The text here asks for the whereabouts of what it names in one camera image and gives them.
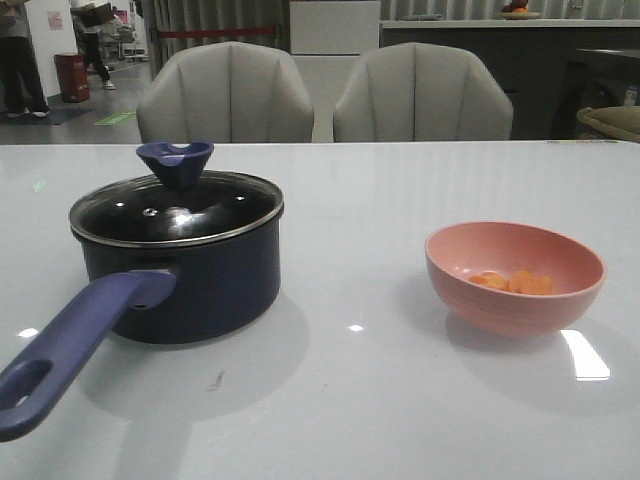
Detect fruit plate on counter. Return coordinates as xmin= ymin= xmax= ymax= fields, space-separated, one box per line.
xmin=499 ymin=0 xmax=541 ymax=20

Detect walking person carrying box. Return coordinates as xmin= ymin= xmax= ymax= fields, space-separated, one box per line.
xmin=69 ymin=1 xmax=116 ymax=90

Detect pink bowl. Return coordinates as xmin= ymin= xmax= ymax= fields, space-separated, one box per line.
xmin=425 ymin=221 xmax=606 ymax=337

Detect red bin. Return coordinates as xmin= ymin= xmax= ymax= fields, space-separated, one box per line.
xmin=54 ymin=53 xmax=90 ymax=103

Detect red barrier belt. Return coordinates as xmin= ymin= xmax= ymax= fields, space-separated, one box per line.
xmin=157 ymin=25 xmax=279 ymax=39

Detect white pillar cabinet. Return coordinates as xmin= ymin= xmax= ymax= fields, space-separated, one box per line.
xmin=289 ymin=1 xmax=381 ymax=143

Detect left grey upholstered chair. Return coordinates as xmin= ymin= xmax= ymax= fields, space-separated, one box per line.
xmin=136 ymin=42 xmax=314 ymax=143

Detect glass lid purple knob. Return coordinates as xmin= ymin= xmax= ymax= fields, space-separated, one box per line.
xmin=69 ymin=141 xmax=284 ymax=248

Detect dark blue saucepan purple handle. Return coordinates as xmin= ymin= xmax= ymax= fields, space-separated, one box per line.
xmin=0 ymin=169 xmax=285 ymax=443

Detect person in dark trousers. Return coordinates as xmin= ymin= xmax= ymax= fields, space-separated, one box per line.
xmin=0 ymin=0 xmax=50 ymax=119

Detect grey upholstered chair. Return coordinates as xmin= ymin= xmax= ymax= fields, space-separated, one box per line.
xmin=136 ymin=42 xmax=314 ymax=143
xmin=333 ymin=42 xmax=514 ymax=142

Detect beige cushion seat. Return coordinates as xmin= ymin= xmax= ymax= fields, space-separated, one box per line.
xmin=576 ymin=106 xmax=639 ymax=143

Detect dark counter with white top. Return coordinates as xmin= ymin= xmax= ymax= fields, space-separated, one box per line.
xmin=380 ymin=19 xmax=639 ymax=140

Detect right grey upholstered chair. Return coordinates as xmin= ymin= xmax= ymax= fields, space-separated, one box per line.
xmin=333 ymin=42 xmax=514 ymax=142

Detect orange ham slices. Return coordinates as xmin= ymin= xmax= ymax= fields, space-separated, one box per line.
xmin=468 ymin=270 xmax=553 ymax=295

